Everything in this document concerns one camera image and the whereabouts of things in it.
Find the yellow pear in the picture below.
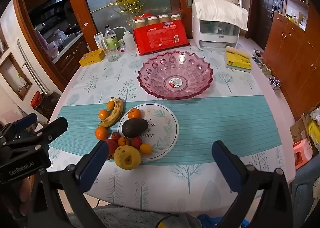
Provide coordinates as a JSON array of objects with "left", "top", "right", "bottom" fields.
[{"left": 114, "top": 145, "right": 142, "bottom": 170}]

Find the blue cloth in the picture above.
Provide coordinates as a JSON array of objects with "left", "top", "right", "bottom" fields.
[{"left": 197, "top": 214, "right": 243, "bottom": 228}]

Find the pink plastic bowl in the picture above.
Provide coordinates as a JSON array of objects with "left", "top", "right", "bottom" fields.
[{"left": 137, "top": 51, "right": 214, "bottom": 100}]

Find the round white leaf-print placemat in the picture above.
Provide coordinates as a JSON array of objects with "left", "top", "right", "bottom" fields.
[{"left": 117, "top": 103, "right": 180, "bottom": 162}]

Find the wooden wall cabinet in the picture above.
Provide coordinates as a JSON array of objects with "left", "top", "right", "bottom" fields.
[{"left": 262, "top": 0, "right": 320, "bottom": 121}]

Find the spotted yellow banana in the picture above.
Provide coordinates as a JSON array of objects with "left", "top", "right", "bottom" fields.
[{"left": 98, "top": 97, "right": 125, "bottom": 128}]

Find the white squeeze bottle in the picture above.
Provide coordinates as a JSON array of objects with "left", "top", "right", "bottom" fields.
[{"left": 110, "top": 26, "right": 135, "bottom": 52}]

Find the white and blue carton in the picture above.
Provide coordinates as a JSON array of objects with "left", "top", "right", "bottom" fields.
[{"left": 94, "top": 32, "right": 105, "bottom": 49}]

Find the tree-print tablecloth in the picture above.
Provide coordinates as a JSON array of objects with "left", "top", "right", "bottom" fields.
[{"left": 49, "top": 39, "right": 297, "bottom": 212}]

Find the pink plastic stool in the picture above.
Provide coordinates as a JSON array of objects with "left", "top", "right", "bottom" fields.
[{"left": 292, "top": 139, "right": 313, "bottom": 169}]

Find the grey fleece robe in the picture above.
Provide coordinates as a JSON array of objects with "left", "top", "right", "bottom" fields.
[{"left": 67, "top": 205, "right": 200, "bottom": 228}]

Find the clear bottle with green label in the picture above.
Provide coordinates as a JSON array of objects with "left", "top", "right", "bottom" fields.
[{"left": 104, "top": 25, "right": 119, "bottom": 49}]

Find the yellow tissue pack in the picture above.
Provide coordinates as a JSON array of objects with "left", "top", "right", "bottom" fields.
[{"left": 225, "top": 46, "right": 252, "bottom": 73}]

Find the wooden kitchen base cabinet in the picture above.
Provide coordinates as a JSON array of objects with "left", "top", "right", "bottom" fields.
[{"left": 52, "top": 34, "right": 92, "bottom": 81}]

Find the white cloth cover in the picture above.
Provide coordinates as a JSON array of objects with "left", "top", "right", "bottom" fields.
[{"left": 194, "top": 0, "right": 249, "bottom": 31}]

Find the wooden wall niche frame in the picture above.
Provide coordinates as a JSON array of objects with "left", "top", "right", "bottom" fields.
[{"left": 0, "top": 53, "right": 33, "bottom": 101}]

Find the large red fruit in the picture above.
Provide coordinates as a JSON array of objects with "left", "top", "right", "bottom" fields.
[{"left": 104, "top": 138, "right": 119, "bottom": 156}]

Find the yellow-orange kumquat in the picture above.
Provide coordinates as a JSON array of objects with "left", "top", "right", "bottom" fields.
[{"left": 139, "top": 143, "right": 153, "bottom": 155}]

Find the red paper cup packet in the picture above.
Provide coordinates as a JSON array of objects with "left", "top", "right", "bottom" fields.
[{"left": 132, "top": 20, "right": 191, "bottom": 55}]

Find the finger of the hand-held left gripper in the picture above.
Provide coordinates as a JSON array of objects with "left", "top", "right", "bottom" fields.
[
  {"left": 0, "top": 113, "right": 38, "bottom": 143},
  {"left": 0, "top": 117, "right": 68, "bottom": 154}
]

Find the clear drinking glass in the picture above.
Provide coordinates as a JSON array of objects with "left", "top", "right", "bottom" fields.
[{"left": 103, "top": 44, "right": 120, "bottom": 63}]

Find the dark entrance door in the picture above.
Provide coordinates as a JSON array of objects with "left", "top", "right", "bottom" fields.
[{"left": 251, "top": 0, "right": 278, "bottom": 50}]

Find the white countertop appliance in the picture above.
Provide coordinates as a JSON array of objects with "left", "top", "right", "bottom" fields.
[{"left": 192, "top": 0, "right": 240, "bottom": 52}]

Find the brown cardboard box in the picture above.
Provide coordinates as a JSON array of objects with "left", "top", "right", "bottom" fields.
[{"left": 290, "top": 113, "right": 313, "bottom": 143}]

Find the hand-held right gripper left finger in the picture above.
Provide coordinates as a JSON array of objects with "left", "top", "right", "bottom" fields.
[{"left": 27, "top": 140, "right": 109, "bottom": 228}]

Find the yellow plastic bag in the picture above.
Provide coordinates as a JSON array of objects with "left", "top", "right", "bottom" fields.
[{"left": 307, "top": 108, "right": 320, "bottom": 153}]

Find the person's left hand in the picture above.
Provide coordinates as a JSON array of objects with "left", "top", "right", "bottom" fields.
[{"left": 19, "top": 178, "right": 34, "bottom": 216}]

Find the yellow cardboard box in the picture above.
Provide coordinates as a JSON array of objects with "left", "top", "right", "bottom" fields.
[{"left": 79, "top": 48, "right": 105, "bottom": 67}]

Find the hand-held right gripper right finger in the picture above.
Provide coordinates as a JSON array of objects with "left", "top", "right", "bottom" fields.
[{"left": 211, "top": 140, "right": 294, "bottom": 228}]

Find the grey blue fabric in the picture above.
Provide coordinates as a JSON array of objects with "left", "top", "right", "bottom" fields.
[{"left": 291, "top": 160, "right": 320, "bottom": 228}]

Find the dark avocado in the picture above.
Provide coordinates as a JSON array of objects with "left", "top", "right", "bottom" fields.
[{"left": 122, "top": 118, "right": 149, "bottom": 138}]

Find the red bucket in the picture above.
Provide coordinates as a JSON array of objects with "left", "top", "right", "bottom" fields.
[{"left": 30, "top": 91, "right": 43, "bottom": 108}]

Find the teal striped table mat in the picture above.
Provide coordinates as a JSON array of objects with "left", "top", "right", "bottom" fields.
[{"left": 49, "top": 95, "right": 289, "bottom": 166}]

